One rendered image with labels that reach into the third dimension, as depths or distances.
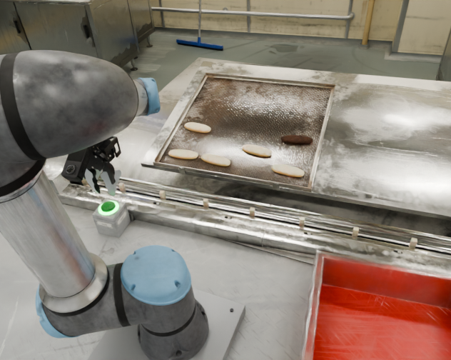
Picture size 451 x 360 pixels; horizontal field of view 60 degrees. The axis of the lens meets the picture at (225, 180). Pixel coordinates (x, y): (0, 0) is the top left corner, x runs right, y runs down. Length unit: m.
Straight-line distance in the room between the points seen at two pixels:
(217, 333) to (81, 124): 0.59
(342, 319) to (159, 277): 0.44
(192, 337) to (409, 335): 0.46
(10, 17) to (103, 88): 3.81
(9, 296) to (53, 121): 0.77
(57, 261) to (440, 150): 1.09
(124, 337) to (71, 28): 3.20
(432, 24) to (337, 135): 3.17
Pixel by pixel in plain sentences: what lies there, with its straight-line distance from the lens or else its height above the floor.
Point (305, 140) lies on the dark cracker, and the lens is 1.27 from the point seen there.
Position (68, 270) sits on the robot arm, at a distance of 0.66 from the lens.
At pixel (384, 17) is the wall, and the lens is 4.67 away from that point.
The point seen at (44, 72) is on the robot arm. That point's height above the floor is 1.48.
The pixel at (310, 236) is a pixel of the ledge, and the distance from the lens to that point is 1.05.
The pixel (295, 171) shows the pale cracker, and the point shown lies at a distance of 1.18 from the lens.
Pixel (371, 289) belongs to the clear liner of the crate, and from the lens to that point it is 1.00.
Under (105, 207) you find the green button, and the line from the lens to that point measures 1.13.
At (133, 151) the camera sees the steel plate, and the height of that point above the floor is 0.82.
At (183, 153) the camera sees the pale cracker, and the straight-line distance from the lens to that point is 1.27.
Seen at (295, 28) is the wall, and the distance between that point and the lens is 4.78.
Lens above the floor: 1.63
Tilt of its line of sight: 39 degrees down
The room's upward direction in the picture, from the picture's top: 4 degrees counter-clockwise
